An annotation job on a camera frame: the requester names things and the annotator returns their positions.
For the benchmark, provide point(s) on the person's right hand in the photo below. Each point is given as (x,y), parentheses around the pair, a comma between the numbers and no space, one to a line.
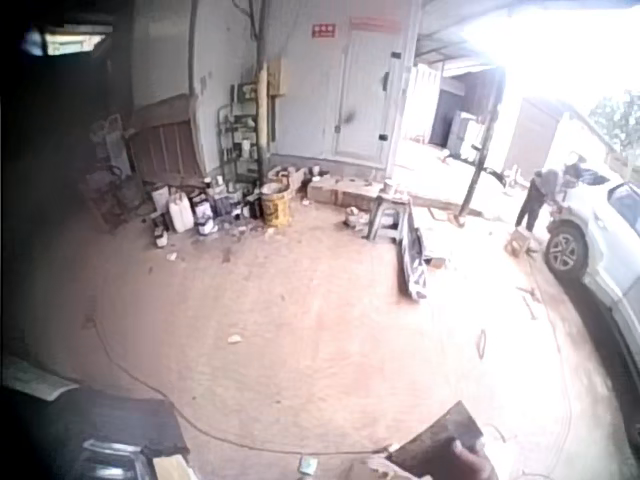
(474,463)

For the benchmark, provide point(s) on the small pale box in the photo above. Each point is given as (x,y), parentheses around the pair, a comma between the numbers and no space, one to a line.
(308,465)

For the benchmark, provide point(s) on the leaning car body panel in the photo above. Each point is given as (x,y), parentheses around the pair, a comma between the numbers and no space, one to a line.
(414,255)

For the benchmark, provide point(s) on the small wooden stool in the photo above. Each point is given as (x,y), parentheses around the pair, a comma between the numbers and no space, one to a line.
(518,242)

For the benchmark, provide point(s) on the white car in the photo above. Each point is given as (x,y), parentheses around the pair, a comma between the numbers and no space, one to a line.
(602,240)

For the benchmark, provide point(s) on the grey plastic stool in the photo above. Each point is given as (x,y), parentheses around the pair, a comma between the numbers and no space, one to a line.
(387,216)

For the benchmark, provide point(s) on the white paint pail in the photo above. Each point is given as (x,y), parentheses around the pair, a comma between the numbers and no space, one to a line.
(353,216)

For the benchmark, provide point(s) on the small white bucket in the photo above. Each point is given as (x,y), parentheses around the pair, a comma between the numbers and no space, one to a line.
(389,186)

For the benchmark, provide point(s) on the pale wooden piece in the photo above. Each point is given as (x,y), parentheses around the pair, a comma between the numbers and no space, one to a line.
(172,467)

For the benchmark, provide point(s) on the row of cardboard boxes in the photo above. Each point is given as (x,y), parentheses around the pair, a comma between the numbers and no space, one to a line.
(340,191)

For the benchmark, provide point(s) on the black slanted pole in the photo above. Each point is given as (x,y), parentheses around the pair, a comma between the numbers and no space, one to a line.
(481,150)

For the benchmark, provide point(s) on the yellow paint bucket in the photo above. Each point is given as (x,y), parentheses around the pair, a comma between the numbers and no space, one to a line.
(276,207)

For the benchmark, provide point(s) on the white appliance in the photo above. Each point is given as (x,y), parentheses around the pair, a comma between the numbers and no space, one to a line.
(465,132)

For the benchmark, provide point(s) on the woven basket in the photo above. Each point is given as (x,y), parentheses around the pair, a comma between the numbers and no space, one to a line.
(285,176)

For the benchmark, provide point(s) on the black mat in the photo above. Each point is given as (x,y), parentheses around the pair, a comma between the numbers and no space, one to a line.
(120,417)

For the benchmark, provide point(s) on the heap of paint cans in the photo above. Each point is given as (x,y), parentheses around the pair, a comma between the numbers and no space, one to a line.
(220,207)

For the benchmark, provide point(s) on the grey metal part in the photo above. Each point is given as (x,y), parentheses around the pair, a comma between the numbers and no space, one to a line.
(112,460)

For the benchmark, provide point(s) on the green tree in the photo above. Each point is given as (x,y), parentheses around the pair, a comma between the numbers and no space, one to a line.
(617,122)

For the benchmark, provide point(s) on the white double door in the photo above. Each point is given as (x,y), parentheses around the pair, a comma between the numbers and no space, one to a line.
(365,95)

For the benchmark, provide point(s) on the white plastic jerry can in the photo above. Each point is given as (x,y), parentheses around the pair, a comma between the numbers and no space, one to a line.
(180,212)

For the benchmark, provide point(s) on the metal rack with containers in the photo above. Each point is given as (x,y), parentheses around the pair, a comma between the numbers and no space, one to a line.
(241,135)

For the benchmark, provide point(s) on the brown wooden panel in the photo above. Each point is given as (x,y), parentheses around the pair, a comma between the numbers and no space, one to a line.
(165,142)

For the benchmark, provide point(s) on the white sheet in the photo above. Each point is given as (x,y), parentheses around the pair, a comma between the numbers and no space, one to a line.
(35,377)

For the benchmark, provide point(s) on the tan support post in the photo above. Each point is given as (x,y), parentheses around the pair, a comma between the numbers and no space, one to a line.
(261,110)

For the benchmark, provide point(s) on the yellow wall box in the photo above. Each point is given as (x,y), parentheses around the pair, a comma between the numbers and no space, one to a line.
(278,77)

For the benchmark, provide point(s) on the rusty metal frame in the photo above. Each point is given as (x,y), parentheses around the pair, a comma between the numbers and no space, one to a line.
(112,197)

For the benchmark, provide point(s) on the red wall sign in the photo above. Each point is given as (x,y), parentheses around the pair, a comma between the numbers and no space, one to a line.
(323,30)

